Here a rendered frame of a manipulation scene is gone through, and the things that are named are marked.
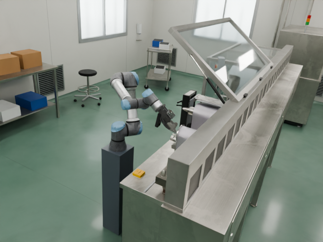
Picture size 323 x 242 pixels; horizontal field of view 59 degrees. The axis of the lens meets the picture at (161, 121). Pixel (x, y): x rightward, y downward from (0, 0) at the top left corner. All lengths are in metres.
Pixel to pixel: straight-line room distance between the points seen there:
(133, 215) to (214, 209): 1.13
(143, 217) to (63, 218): 1.24
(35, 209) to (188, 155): 2.53
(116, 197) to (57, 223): 0.74
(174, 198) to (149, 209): 0.99
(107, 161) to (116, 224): 0.68
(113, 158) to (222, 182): 1.33
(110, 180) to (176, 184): 1.60
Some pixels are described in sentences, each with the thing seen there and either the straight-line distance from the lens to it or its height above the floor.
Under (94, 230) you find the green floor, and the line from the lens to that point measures 3.02.
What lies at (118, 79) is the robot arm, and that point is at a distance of 2.30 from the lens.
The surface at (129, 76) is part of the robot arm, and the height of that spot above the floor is 1.50.
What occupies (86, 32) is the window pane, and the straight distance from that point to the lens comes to 6.33.
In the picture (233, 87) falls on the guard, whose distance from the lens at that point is 1.67.
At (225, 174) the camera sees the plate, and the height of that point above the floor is 1.44.
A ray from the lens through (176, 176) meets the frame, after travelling 1.01.
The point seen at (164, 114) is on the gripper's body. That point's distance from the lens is 1.98.
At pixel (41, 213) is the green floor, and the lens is 3.29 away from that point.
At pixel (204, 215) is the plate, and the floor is 1.44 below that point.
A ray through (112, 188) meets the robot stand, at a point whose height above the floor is 0.53.
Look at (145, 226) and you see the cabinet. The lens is 2.18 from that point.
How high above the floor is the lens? 2.19
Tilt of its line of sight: 25 degrees down
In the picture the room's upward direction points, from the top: 5 degrees clockwise
